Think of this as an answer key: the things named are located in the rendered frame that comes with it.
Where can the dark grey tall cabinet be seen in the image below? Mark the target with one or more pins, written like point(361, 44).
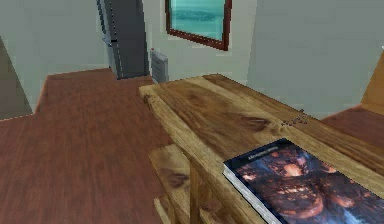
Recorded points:
point(126, 36)

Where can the dark blue orange book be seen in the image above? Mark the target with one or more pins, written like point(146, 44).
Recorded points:
point(300, 186)

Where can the brown wooden table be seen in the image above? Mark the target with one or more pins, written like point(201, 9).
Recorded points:
point(213, 110)

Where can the red framed teal picture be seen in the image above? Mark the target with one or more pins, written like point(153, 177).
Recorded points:
point(200, 18)

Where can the light brown wooden furniture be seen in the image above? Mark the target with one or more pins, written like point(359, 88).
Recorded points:
point(376, 90)

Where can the grey wall radiator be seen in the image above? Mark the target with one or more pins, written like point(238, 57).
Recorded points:
point(158, 66)

